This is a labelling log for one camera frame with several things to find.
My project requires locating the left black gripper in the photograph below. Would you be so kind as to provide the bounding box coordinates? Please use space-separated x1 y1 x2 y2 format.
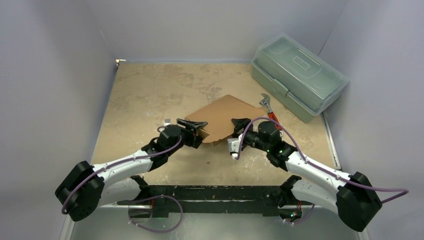
166 119 207 156

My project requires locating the brown cardboard box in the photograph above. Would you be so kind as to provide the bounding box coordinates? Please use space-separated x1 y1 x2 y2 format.
185 94 266 145

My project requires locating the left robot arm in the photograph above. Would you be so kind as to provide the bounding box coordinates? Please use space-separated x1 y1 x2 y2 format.
54 118 208 222

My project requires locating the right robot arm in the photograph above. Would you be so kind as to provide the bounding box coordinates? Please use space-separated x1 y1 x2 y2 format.
227 118 383 232

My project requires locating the translucent green plastic toolbox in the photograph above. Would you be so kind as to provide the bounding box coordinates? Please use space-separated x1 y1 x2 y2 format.
251 33 349 123

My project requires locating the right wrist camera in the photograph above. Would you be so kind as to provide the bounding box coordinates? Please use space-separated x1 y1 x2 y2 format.
227 135 243 161

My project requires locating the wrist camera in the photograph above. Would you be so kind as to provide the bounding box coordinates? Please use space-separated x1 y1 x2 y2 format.
227 135 243 161
163 118 172 126

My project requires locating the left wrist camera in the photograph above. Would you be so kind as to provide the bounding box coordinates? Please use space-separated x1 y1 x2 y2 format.
163 118 172 126

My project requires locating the red handled adjustable wrench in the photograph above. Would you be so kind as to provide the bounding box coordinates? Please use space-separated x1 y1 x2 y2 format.
259 93 279 123

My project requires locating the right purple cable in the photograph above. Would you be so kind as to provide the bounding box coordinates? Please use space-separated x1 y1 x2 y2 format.
235 116 410 205

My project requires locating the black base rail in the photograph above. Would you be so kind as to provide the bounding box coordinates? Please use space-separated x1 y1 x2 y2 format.
118 176 304 222

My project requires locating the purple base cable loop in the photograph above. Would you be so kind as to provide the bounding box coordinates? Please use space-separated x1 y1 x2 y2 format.
127 194 184 233

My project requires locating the aluminium frame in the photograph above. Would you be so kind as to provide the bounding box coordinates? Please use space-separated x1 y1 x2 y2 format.
60 201 369 240

